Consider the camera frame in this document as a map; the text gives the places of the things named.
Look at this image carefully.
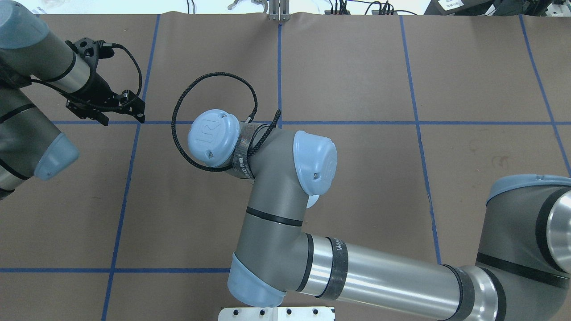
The aluminium frame post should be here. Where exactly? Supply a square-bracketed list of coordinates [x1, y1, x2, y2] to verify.
[267, 0, 291, 22]

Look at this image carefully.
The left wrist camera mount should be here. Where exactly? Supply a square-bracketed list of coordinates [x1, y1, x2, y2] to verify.
[64, 38, 115, 71]

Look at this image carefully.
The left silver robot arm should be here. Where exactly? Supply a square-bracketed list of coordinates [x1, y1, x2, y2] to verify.
[0, 0, 145, 199]

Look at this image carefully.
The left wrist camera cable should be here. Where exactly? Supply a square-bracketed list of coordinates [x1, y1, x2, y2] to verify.
[27, 43, 143, 112]

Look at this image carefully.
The white column pedestal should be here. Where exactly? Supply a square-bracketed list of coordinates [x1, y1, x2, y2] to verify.
[218, 306, 336, 321]

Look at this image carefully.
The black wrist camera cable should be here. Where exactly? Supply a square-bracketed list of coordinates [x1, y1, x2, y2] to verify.
[171, 72, 282, 173]

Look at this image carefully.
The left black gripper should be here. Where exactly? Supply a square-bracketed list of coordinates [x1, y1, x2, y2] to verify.
[65, 69, 145, 126]

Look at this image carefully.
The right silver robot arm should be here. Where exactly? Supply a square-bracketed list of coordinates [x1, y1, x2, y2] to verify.
[188, 109, 570, 321]

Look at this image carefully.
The light blue plastic cup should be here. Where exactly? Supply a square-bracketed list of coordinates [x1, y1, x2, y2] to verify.
[306, 195, 320, 209]

